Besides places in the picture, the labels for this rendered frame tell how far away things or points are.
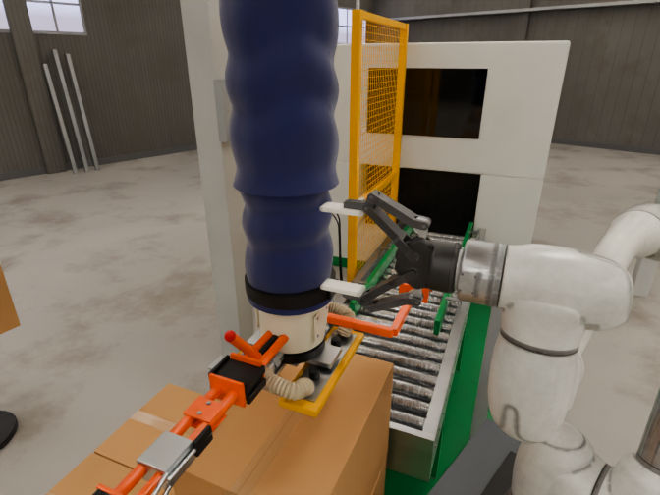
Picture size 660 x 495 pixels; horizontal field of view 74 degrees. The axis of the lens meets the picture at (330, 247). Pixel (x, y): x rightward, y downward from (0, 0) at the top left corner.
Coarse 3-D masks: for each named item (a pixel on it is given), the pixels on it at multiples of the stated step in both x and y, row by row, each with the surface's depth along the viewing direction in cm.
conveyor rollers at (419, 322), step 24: (456, 240) 344; (360, 312) 250; (384, 312) 245; (432, 312) 245; (408, 336) 224; (432, 336) 227; (384, 360) 211; (408, 360) 207; (432, 360) 211; (408, 384) 191; (432, 384) 194; (408, 408) 181
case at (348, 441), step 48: (336, 384) 133; (384, 384) 134; (240, 432) 116; (288, 432) 116; (336, 432) 116; (384, 432) 146; (192, 480) 105; (240, 480) 103; (288, 480) 103; (336, 480) 103
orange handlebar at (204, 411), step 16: (336, 320) 112; (352, 320) 111; (400, 320) 111; (384, 336) 108; (272, 352) 100; (208, 400) 85; (224, 400) 85; (192, 416) 81; (208, 416) 81; (224, 416) 84; (176, 432) 78; (192, 432) 78; (128, 480) 69
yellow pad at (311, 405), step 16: (336, 336) 120; (352, 336) 125; (352, 352) 119; (304, 368) 112; (320, 368) 112; (336, 368) 112; (320, 384) 106; (288, 400) 102; (304, 400) 102; (320, 400) 102
